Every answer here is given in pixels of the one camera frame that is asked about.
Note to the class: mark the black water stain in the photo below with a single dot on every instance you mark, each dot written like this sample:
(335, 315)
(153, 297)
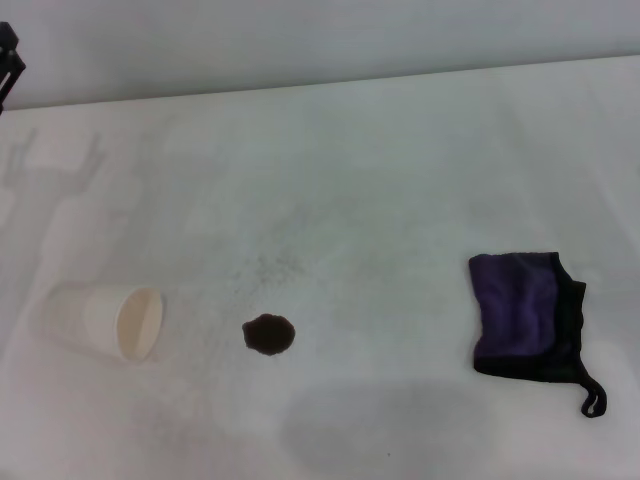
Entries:
(268, 335)

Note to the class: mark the purple rag with black trim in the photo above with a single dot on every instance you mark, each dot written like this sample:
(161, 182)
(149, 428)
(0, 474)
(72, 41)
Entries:
(517, 310)

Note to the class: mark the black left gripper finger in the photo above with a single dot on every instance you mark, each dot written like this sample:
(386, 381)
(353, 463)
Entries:
(10, 65)

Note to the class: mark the white paper cup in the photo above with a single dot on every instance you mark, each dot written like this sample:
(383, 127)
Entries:
(102, 317)

